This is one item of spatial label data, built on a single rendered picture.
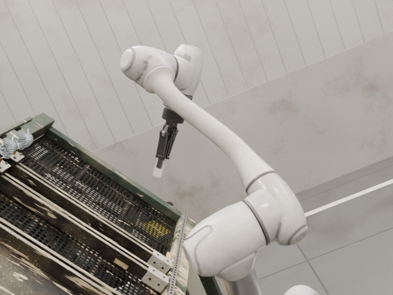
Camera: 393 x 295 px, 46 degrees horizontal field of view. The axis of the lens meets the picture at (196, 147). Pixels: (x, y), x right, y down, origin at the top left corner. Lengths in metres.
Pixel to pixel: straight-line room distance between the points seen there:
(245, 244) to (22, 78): 4.28
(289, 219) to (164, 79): 0.53
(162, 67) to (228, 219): 0.49
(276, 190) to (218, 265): 0.24
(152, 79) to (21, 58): 3.90
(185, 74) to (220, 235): 0.55
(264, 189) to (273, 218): 0.09
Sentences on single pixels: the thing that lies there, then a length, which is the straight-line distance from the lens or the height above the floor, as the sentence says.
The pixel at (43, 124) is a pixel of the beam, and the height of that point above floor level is 1.86.
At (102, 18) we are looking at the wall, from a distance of 5.01.
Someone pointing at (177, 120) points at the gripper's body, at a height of 1.79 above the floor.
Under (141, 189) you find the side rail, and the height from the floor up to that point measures 1.19.
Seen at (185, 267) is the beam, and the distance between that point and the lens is 2.78.
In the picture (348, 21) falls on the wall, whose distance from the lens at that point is 5.28.
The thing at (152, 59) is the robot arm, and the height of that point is 2.00.
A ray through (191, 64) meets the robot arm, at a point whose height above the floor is 1.95.
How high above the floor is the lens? 2.02
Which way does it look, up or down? 13 degrees down
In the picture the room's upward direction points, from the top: 22 degrees counter-clockwise
